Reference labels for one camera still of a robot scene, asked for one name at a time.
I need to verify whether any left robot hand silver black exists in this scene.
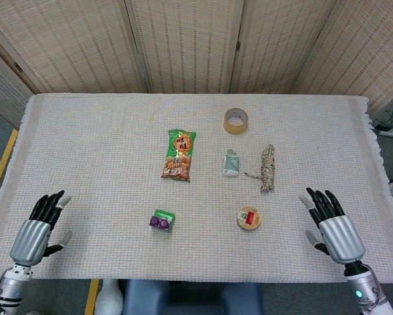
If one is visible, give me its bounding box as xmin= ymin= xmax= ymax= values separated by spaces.
xmin=9 ymin=189 xmax=73 ymax=267

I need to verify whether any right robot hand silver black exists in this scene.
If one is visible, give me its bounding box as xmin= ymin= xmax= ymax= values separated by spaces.
xmin=297 ymin=186 xmax=367 ymax=266

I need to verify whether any purple plastic building block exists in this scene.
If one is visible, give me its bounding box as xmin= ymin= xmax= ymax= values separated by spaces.
xmin=148 ymin=215 xmax=171 ymax=230

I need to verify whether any green plastic building block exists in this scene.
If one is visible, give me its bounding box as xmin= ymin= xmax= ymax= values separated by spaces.
xmin=153 ymin=209 xmax=176 ymax=233

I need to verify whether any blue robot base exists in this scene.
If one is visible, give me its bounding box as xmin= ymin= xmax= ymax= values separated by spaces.
xmin=122 ymin=278 xmax=264 ymax=315

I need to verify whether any grey woven carpet table surface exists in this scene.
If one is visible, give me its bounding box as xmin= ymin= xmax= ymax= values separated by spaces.
xmin=0 ymin=93 xmax=393 ymax=285

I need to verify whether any round tin with red label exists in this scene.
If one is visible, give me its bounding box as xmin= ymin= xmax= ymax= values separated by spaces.
xmin=236 ymin=205 xmax=262 ymax=231

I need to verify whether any white robot torso part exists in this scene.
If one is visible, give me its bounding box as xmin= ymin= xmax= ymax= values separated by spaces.
xmin=95 ymin=278 xmax=124 ymax=315

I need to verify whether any multicolour twine bundle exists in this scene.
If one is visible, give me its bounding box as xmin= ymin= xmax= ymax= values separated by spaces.
xmin=244 ymin=144 xmax=278 ymax=193

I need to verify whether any green white tissue pack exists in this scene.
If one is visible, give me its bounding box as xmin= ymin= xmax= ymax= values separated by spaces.
xmin=222 ymin=148 xmax=241 ymax=178

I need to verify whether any yellow tape roll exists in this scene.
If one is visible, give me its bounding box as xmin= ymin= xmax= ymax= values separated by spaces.
xmin=223 ymin=107 xmax=249 ymax=135

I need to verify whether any green orange snack bag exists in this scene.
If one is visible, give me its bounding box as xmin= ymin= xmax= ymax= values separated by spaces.
xmin=159 ymin=129 xmax=197 ymax=183

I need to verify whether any woven folding screen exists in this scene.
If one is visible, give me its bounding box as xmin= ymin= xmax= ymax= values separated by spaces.
xmin=0 ymin=0 xmax=393 ymax=127

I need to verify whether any black cable with plug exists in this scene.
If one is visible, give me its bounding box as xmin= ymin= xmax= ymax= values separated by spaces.
xmin=375 ymin=110 xmax=393 ymax=129

